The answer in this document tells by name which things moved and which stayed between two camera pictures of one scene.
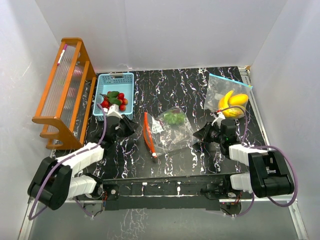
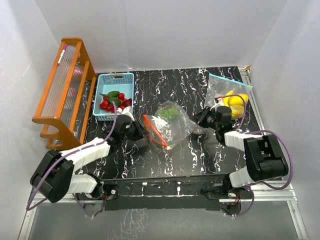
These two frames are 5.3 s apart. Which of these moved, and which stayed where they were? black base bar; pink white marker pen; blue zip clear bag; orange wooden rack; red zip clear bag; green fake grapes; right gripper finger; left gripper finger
Moved: left gripper finger; green fake grapes; right gripper finger; red zip clear bag
Stayed: pink white marker pen; orange wooden rack; black base bar; blue zip clear bag
